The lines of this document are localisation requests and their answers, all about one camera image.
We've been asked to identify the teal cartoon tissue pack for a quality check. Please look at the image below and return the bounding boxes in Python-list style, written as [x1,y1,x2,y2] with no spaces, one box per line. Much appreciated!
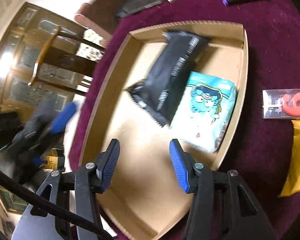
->
[170,72,237,153]

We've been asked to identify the black snack packet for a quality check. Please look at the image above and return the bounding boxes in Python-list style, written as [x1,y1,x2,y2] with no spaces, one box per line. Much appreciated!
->
[125,30,211,127]

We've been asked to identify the cardboard box tray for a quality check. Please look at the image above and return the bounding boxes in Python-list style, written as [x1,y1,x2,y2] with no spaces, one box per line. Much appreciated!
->
[79,21,248,239]

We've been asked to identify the wooden chair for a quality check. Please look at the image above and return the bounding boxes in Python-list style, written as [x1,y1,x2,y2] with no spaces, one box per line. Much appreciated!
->
[28,25,105,96]

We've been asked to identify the yellow packet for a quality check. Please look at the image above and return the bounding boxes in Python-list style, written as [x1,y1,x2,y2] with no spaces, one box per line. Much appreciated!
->
[279,120,300,197]

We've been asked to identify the maroon bed blanket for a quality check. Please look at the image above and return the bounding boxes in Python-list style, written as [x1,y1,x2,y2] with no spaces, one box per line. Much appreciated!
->
[69,0,300,239]

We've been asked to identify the black smartphone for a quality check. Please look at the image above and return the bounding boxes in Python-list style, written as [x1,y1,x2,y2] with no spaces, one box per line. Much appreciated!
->
[116,0,164,18]

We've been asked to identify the red ring blister pack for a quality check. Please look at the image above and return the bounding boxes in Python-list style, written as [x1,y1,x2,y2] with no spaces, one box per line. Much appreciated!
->
[262,89,300,119]

